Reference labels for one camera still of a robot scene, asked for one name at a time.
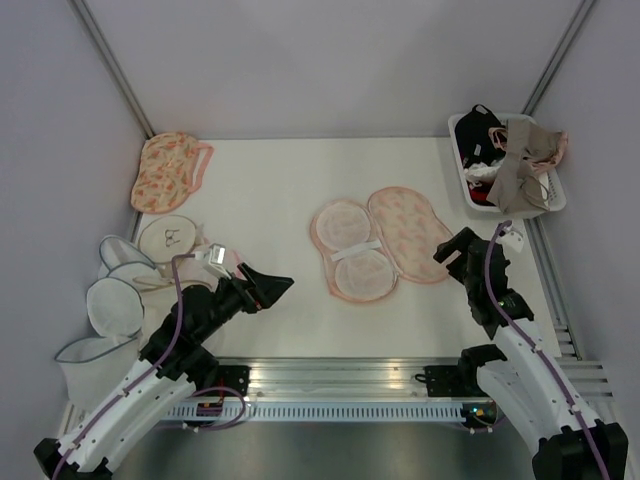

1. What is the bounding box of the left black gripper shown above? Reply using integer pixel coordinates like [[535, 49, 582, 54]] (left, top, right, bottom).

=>
[[196, 262, 294, 341]]

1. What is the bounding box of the beige bra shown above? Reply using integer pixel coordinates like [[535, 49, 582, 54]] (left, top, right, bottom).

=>
[[488, 118, 562, 215]]

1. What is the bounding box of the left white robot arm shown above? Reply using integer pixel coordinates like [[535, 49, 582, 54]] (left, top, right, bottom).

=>
[[34, 263, 294, 479]]

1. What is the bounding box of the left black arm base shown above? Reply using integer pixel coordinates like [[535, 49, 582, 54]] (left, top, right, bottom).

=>
[[198, 365, 251, 396]]

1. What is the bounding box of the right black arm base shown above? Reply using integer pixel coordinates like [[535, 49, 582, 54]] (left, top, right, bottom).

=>
[[423, 365, 474, 398]]

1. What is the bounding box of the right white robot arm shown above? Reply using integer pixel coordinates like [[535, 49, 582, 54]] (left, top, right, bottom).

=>
[[433, 222, 629, 479]]

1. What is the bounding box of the red bra in basket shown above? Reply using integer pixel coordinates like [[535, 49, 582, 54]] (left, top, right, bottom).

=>
[[467, 183, 493, 206]]

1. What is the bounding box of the white bra in basket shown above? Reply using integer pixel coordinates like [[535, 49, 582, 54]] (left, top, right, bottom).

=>
[[463, 159, 503, 185]]

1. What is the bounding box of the cream laundry bag in pile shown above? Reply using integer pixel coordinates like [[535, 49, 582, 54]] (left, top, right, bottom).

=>
[[133, 276, 177, 346]]

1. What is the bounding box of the black bra in basket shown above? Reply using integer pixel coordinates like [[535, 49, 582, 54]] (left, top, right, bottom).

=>
[[454, 104, 503, 164]]

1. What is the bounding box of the pink bra in basket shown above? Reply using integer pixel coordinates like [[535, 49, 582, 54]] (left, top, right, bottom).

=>
[[488, 127, 568, 169]]

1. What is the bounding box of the white mesh bag grey trim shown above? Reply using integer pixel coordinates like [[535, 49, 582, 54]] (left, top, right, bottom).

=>
[[98, 235, 156, 273]]

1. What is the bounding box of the white mesh round bag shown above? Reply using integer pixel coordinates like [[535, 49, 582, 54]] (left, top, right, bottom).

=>
[[86, 277, 144, 337]]

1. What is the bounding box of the white plastic basket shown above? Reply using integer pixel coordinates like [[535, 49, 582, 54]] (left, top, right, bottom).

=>
[[448, 113, 567, 218]]

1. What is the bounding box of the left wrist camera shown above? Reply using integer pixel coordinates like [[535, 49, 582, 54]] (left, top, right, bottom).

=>
[[194, 243, 232, 279]]

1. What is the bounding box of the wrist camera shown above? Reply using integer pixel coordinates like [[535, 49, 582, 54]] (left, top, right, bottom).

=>
[[194, 243, 232, 279], [497, 221, 525, 253]]

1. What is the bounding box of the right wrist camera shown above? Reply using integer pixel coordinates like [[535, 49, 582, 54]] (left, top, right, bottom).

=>
[[497, 221, 525, 253]]

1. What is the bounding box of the white slotted cable duct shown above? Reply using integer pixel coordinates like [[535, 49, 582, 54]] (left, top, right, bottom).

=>
[[163, 401, 465, 423]]

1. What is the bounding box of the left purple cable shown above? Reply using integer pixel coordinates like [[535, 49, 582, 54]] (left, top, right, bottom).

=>
[[49, 253, 209, 479]]

